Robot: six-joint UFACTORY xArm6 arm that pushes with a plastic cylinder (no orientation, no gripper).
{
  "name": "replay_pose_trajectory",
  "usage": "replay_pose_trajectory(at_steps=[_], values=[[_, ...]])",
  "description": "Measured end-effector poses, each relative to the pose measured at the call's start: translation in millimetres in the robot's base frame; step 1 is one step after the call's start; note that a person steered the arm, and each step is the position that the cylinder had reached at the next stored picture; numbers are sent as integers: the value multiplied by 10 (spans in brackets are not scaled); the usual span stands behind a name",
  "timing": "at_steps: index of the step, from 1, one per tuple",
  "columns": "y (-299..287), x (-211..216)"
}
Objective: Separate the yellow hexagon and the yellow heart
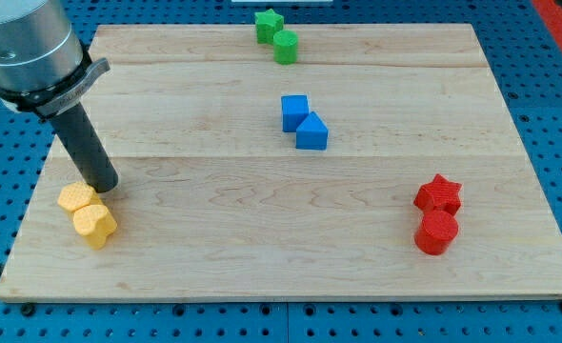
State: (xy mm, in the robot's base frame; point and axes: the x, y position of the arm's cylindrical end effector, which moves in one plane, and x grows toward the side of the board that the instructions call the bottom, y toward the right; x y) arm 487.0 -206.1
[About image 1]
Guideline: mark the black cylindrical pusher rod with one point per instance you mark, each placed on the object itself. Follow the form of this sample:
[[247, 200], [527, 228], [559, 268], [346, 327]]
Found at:
[[78, 136]]

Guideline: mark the yellow hexagon block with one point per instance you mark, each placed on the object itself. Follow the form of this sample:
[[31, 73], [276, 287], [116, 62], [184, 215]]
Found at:
[[76, 196]]

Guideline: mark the yellow heart block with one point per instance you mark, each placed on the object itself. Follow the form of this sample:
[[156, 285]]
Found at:
[[95, 224]]

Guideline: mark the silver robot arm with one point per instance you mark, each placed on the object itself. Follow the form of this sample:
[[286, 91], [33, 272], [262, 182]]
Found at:
[[46, 69]]

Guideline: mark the green star block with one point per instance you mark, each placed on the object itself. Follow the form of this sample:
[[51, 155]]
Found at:
[[267, 24]]

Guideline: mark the blue cube block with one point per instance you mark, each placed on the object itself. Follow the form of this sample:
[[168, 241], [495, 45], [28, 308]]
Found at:
[[294, 108]]

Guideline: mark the green cylinder block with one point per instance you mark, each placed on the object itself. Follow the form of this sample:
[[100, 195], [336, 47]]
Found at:
[[285, 47]]

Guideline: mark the blue triangular prism block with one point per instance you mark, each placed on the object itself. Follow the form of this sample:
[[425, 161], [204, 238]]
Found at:
[[312, 133]]

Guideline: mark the light wooden board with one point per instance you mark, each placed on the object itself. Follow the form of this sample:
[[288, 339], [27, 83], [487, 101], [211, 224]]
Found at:
[[216, 204]]

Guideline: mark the red star block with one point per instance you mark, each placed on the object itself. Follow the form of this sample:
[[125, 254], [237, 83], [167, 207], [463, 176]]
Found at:
[[440, 194]]

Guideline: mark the red cylinder block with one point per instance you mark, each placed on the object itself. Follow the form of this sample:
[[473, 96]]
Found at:
[[436, 232]]

